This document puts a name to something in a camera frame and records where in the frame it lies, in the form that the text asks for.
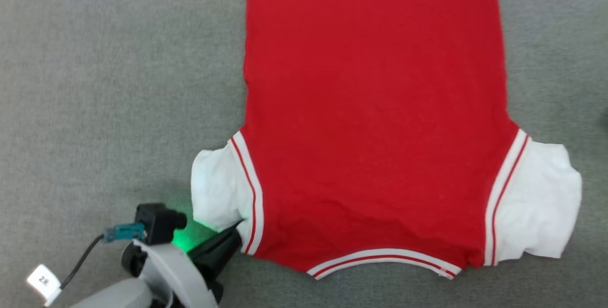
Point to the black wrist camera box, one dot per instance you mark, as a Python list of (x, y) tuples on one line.
[(159, 222)]

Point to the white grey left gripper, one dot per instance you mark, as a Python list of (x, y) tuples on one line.
[(178, 274)]

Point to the red shirt with white sleeves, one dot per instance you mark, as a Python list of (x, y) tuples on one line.
[(375, 108)]

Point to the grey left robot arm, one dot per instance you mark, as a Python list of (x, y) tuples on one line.
[(114, 296)]

